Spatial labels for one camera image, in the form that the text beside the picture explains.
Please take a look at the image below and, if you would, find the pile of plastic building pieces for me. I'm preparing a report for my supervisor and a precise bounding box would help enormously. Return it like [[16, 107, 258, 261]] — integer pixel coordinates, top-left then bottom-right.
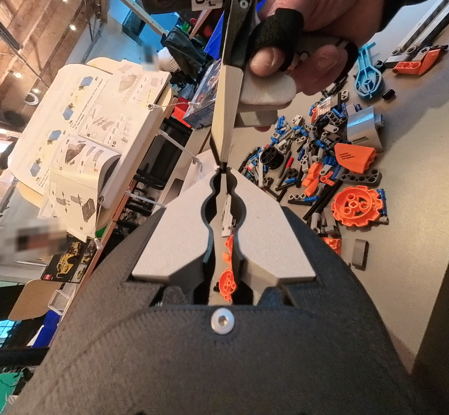
[[239, 89, 390, 255]]

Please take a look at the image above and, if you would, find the turquoise connector piece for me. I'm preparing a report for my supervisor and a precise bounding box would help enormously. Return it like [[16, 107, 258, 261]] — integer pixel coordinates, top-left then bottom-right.
[[353, 42, 385, 100]]

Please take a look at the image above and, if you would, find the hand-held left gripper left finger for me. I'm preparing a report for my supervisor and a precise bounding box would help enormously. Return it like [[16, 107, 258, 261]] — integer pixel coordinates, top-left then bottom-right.
[[131, 171, 224, 302]]

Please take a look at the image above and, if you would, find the orange panel piece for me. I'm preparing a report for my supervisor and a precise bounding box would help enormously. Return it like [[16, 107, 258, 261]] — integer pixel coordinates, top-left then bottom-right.
[[334, 142, 378, 175]]

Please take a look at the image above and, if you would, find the person's right hand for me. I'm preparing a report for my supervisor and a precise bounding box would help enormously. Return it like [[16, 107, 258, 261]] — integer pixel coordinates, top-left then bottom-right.
[[248, 0, 390, 97]]

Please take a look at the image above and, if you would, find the dark grey block piece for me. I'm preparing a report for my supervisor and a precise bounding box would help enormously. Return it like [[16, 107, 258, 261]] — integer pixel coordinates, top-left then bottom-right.
[[351, 239, 369, 270]]

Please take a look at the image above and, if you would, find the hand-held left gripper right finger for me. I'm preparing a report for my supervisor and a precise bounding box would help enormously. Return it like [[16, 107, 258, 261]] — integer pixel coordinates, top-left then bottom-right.
[[226, 171, 316, 303]]

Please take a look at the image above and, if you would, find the instruction booklet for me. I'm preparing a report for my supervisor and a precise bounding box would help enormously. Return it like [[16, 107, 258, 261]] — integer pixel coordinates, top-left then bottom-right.
[[7, 63, 173, 241]]

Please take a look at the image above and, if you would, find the black spoked wheel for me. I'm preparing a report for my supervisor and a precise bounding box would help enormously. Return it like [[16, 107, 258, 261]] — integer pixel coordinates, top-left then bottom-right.
[[258, 144, 285, 171]]

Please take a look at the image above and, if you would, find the brown cardboard piece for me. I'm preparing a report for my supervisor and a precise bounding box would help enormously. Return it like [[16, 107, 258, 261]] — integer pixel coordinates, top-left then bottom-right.
[[6, 278, 67, 322]]

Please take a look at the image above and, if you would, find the clear plastic parts bag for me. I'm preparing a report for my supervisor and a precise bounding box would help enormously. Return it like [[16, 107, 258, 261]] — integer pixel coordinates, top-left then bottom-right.
[[184, 61, 222, 117]]

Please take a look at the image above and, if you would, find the black printed box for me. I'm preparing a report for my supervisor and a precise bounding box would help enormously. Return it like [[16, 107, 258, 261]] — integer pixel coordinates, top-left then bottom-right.
[[41, 240, 97, 284]]

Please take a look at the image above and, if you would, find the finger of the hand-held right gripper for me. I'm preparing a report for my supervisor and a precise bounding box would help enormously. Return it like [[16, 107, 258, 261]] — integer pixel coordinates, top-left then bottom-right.
[[210, 64, 246, 168]]

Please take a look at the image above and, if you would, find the white panel piece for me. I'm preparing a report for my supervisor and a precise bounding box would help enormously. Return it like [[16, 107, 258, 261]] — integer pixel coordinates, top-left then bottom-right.
[[347, 106, 385, 151]]

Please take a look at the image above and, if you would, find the white book stand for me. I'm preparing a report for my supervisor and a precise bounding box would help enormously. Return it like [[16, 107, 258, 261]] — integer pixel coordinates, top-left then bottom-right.
[[14, 56, 211, 247]]

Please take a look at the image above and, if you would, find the grey beam piece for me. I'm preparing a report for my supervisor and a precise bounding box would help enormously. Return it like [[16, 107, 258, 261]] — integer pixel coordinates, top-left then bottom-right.
[[221, 192, 234, 237]]

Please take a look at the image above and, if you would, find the grey frame with orange bracket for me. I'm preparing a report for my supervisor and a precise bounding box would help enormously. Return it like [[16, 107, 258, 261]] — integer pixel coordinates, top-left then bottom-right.
[[383, 0, 449, 76]]

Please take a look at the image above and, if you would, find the black bag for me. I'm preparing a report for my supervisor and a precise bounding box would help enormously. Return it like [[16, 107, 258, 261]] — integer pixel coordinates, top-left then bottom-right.
[[160, 28, 212, 80]]

